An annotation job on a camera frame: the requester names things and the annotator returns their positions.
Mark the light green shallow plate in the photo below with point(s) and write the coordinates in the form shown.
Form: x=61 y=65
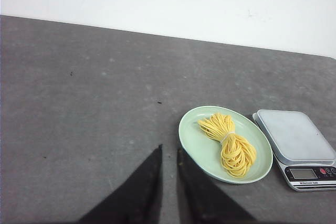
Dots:
x=206 y=152

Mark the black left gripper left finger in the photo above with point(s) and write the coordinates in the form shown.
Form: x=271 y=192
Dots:
x=137 y=200

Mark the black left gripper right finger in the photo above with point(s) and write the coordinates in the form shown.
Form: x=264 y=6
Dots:
x=200 y=200

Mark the yellow vermicelli noodle bundle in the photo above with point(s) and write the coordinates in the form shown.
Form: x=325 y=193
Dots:
x=237 y=155

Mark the silver digital kitchen scale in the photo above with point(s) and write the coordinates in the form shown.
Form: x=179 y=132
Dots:
x=304 y=156

